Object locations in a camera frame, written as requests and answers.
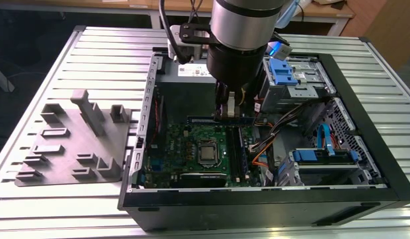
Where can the black PC case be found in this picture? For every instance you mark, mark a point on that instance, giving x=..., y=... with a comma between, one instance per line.
x=225, y=211

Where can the metal disk bay cage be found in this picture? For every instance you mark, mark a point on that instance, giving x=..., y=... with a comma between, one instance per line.
x=288, y=174

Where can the black graphics card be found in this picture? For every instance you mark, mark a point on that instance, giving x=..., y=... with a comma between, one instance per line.
x=201, y=180

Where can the metal drive cage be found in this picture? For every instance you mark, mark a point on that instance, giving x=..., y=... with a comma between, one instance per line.
x=301, y=93

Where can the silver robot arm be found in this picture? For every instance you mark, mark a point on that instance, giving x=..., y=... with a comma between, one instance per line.
x=245, y=22

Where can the grey parts rack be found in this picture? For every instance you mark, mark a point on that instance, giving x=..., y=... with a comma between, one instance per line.
x=72, y=139

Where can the silver camera with blue light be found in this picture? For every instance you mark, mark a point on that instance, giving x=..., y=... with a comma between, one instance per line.
x=282, y=51

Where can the blue drive carrier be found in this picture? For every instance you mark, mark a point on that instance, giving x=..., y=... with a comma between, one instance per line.
x=277, y=68

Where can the grey chair leg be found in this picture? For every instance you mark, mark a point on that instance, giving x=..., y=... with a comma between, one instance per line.
x=4, y=79

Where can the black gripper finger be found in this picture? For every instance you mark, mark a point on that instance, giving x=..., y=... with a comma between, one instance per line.
x=232, y=107

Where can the brown cabinet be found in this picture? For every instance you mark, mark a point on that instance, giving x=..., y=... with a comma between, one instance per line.
x=390, y=30

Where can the grey power supply unit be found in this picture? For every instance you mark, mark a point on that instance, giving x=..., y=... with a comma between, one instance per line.
x=185, y=99

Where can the black camera bracket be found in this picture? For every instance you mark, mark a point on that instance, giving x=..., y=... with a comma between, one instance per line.
x=188, y=39

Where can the green motherboard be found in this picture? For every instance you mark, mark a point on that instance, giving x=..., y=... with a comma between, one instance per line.
x=178, y=139

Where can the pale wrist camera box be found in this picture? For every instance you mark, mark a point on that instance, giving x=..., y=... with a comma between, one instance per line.
x=174, y=37

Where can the black RAM slot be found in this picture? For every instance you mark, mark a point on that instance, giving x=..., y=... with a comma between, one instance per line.
x=229, y=152
x=236, y=152

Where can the hard disk in blue carrier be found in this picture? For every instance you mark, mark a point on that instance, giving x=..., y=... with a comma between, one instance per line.
x=306, y=155

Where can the silver CPU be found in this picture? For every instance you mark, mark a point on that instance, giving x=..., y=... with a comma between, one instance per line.
x=208, y=152

